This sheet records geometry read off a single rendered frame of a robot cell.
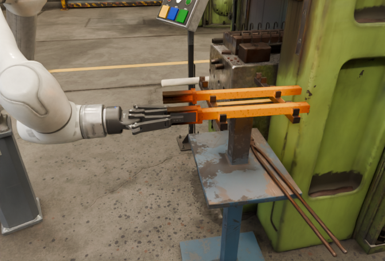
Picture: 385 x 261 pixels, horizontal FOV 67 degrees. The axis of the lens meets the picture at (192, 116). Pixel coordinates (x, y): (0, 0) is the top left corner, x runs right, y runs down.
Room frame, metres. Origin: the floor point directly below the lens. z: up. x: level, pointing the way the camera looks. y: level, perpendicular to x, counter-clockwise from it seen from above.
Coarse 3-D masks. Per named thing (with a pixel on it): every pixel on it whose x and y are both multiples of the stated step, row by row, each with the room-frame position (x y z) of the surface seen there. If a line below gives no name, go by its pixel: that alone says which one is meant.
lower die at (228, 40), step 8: (224, 32) 1.51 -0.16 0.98; (232, 32) 1.42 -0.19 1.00; (272, 32) 1.42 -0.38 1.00; (280, 32) 1.42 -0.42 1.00; (224, 40) 1.50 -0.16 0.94; (232, 40) 1.38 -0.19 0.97; (240, 40) 1.33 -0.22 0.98; (248, 40) 1.34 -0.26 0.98; (256, 40) 1.35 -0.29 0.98; (264, 40) 1.35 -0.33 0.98; (272, 40) 1.36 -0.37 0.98; (280, 40) 1.37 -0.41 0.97; (232, 48) 1.37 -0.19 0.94
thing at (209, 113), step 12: (168, 108) 0.70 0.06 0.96; (180, 108) 0.70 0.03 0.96; (192, 108) 0.70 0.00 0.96; (204, 108) 0.72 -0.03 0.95; (216, 108) 0.72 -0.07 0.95; (228, 108) 0.72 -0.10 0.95; (240, 108) 0.72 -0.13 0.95; (252, 108) 0.72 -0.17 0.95; (264, 108) 0.72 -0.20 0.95; (276, 108) 0.72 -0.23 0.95; (288, 108) 0.73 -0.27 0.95; (300, 108) 0.73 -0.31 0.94
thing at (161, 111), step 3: (129, 111) 0.69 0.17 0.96; (132, 111) 0.69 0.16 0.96; (135, 111) 0.69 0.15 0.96; (138, 111) 0.69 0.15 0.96; (141, 111) 0.69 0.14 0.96; (144, 111) 0.70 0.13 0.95; (147, 111) 0.70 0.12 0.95; (150, 111) 0.70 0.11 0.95; (153, 111) 0.70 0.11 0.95; (156, 111) 0.70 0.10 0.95; (159, 111) 0.70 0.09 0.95; (162, 111) 0.70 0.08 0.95; (165, 111) 0.71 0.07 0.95; (147, 114) 0.70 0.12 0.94; (150, 114) 0.70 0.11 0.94; (153, 114) 0.70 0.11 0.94; (156, 114) 0.70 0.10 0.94; (159, 114) 0.70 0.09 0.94; (162, 114) 0.70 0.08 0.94
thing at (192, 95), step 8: (192, 88) 0.85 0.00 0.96; (240, 88) 0.86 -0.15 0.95; (248, 88) 0.86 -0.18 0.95; (256, 88) 0.86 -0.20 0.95; (264, 88) 0.86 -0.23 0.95; (272, 88) 0.86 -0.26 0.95; (280, 88) 0.86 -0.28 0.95; (288, 88) 0.86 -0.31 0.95; (296, 88) 0.86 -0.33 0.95; (168, 96) 0.80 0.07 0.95; (176, 96) 0.81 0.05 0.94; (184, 96) 0.82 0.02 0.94; (192, 96) 0.80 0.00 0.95; (200, 96) 0.82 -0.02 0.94; (208, 96) 0.82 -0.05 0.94; (224, 96) 0.83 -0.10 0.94; (232, 96) 0.83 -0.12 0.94; (240, 96) 0.83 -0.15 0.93; (248, 96) 0.84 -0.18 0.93; (256, 96) 0.84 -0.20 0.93; (264, 96) 0.84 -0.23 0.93
